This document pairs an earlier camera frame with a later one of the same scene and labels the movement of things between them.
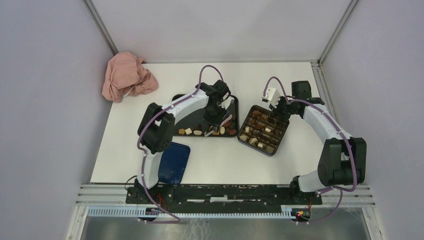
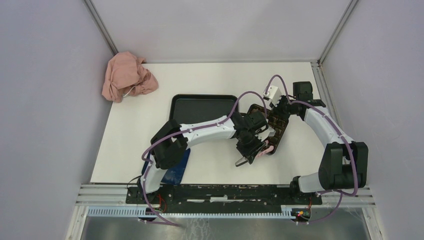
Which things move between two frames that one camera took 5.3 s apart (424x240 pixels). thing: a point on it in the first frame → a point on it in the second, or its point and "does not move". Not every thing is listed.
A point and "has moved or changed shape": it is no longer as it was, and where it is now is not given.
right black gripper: [281, 99] does not move
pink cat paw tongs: [222, 123] has moved or changed shape
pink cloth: [126, 74] does not move
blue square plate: [173, 164] does not move
